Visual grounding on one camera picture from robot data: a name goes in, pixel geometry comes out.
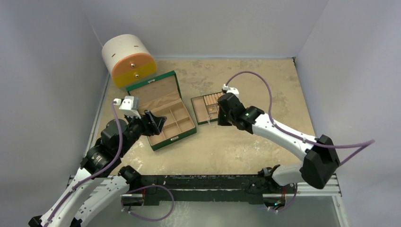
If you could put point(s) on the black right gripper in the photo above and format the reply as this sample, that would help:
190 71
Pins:
226 109

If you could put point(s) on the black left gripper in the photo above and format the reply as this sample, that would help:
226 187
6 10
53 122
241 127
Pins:
152 124

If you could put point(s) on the green jewelry tray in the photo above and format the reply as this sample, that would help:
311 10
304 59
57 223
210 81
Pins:
201 106

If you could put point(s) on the green jewelry box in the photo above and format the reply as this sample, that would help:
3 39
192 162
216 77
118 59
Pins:
162 96

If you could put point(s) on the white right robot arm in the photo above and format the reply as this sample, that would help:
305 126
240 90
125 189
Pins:
318 159

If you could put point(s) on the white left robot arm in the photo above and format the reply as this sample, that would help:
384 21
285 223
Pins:
97 164

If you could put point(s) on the white cylindrical drawer cabinet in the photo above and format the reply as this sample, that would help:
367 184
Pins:
127 60

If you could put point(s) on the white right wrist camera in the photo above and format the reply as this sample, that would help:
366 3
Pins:
226 89

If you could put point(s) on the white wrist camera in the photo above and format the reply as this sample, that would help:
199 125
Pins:
226 89
128 106

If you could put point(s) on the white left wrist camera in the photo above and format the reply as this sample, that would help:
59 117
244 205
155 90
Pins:
128 106

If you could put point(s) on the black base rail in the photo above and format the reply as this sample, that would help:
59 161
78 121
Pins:
253 189

